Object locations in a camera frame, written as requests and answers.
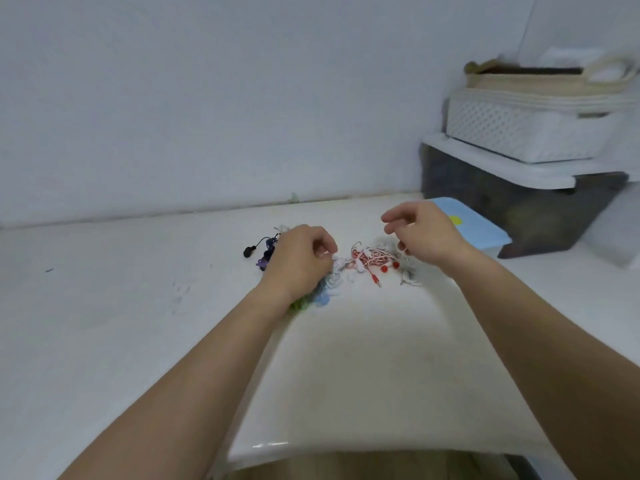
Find person's left hand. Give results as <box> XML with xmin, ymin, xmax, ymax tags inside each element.
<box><xmin>259</xmin><ymin>224</ymin><xmax>339</xmax><ymax>306</ymax></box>

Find red and pink wired earphones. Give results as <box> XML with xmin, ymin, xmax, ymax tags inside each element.
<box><xmin>349</xmin><ymin>242</ymin><xmax>402</xmax><ymax>288</ymax></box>

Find dark storage bin white lid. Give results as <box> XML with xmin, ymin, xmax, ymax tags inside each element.
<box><xmin>419</xmin><ymin>132</ymin><xmax>640</xmax><ymax>260</ymax></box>

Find beige woven basket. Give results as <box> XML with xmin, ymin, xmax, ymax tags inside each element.
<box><xmin>463</xmin><ymin>54</ymin><xmax>639</xmax><ymax>97</ymax></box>

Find black wired earphones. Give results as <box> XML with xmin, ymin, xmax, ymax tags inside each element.
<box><xmin>243</xmin><ymin>234</ymin><xmax>281</xmax><ymax>259</ymax></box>

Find blue wired earphones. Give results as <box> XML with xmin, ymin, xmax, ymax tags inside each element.
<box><xmin>311</xmin><ymin>275</ymin><xmax>343</xmax><ymax>308</ymax></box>

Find white folded cloth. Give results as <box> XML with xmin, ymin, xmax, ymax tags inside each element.
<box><xmin>536</xmin><ymin>45</ymin><xmax>628</xmax><ymax>81</ymax></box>

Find white lattice plastic basket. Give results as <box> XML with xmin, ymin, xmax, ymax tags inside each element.
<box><xmin>444</xmin><ymin>89</ymin><xmax>640</xmax><ymax>164</ymax></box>

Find person's right forearm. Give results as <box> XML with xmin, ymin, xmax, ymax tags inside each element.
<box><xmin>440</xmin><ymin>246</ymin><xmax>640</xmax><ymax>480</ymax></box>

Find light blue lidded box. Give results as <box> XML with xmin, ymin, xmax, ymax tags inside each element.
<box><xmin>429</xmin><ymin>197</ymin><xmax>513</xmax><ymax>259</ymax></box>

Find person's right hand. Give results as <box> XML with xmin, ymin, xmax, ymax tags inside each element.
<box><xmin>380</xmin><ymin>200</ymin><xmax>474</xmax><ymax>269</ymax></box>

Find person's left forearm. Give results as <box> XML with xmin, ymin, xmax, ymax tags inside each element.
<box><xmin>56</xmin><ymin>285</ymin><xmax>293</xmax><ymax>480</ymax></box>

